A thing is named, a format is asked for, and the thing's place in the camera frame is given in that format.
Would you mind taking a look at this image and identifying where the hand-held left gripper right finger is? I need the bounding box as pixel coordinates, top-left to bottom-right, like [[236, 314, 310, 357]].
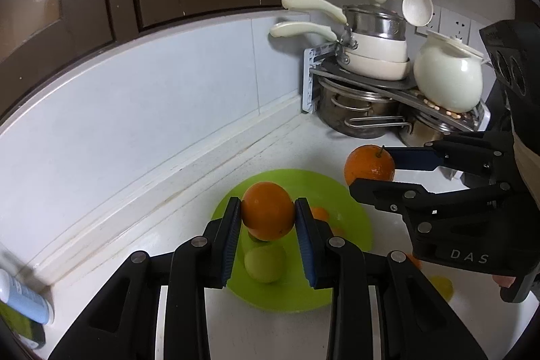
[[294, 197, 490, 360]]

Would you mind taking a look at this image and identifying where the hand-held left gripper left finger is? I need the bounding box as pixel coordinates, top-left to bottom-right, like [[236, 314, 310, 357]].
[[46, 197, 243, 360]]

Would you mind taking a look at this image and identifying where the small steel pot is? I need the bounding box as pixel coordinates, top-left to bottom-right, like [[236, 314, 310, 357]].
[[399, 111, 482, 147]]

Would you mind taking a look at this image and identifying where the large steel pot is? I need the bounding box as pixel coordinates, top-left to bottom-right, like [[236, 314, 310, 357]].
[[317, 78, 412, 138]]

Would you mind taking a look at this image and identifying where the green plate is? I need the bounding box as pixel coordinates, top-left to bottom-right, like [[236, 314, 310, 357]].
[[210, 169, 374, 313]]

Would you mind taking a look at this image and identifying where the white steel pot rack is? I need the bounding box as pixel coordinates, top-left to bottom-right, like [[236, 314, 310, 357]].
[[301, 44, 490, 133]]

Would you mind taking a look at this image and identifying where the white blue pump bottle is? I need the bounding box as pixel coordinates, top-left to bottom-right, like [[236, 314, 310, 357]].
[[0, 267, 55, 325]]

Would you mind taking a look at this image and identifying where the wooden bead trivet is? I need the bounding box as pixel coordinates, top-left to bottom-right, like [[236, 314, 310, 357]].
[[422, 96, 482, 122]]

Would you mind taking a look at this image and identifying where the white ceramic pot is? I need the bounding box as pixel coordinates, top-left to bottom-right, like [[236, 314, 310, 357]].
[[413, 30, 492, 113]]

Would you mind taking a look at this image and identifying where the green dish soap bottle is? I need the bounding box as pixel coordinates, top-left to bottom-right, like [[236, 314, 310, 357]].
[[0, 301, 46, 350]]

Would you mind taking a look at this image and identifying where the white saucepan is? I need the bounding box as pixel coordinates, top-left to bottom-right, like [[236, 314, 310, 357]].
[[282, 0, 409, 63]]

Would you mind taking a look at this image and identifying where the white wall outlet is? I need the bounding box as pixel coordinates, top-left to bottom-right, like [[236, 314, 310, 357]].
[[439, 8, 472, 46], [415, 6, 442, 35]]

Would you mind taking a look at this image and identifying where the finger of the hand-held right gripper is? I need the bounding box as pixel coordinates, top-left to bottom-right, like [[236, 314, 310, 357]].
[[349, 178, 524, 226], [382, 131, 515, 186]]

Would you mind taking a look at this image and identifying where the yellowish green apple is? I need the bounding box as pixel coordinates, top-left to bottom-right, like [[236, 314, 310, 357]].
[[428, 276, 455, 302]]

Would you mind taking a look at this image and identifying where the glass pot lid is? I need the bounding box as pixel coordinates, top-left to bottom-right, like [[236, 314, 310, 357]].
[[343, 0, 406, 41]]

